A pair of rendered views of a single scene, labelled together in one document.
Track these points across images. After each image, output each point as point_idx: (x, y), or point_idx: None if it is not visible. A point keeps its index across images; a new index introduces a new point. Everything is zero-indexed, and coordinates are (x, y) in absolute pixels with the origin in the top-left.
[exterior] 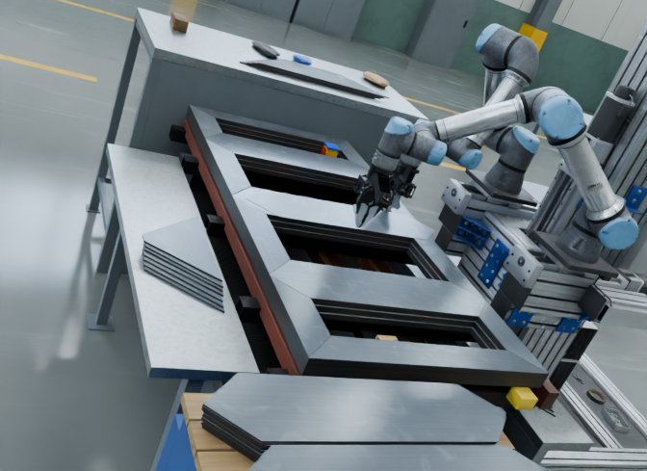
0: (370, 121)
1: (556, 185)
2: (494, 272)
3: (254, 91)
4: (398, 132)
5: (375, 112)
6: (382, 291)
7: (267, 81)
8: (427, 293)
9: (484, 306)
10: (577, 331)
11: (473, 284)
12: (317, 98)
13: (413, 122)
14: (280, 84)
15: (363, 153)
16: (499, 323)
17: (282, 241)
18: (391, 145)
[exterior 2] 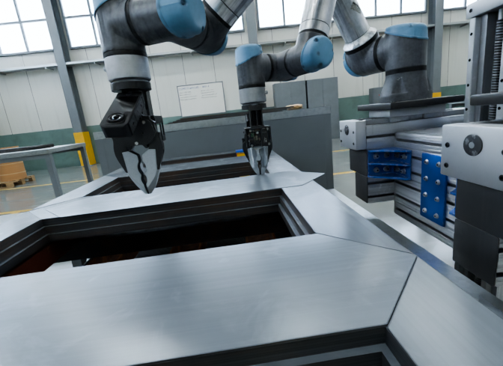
0: (281, 126)
1: (477, 43)
2: (440, 198)
3: (178, 137)
4: (97, 4)
5: (281, 117)
6: (58, 316)
7: (183, 126)
8: (221, 281)
9: (410, 275)
10: None
11: (421, 227)
12: (228, 123)
13: (318, 113)
14: (194, 123)
15: (288, 153)
16: (484, 335)
17: (117, 247)
18: (102, 34)
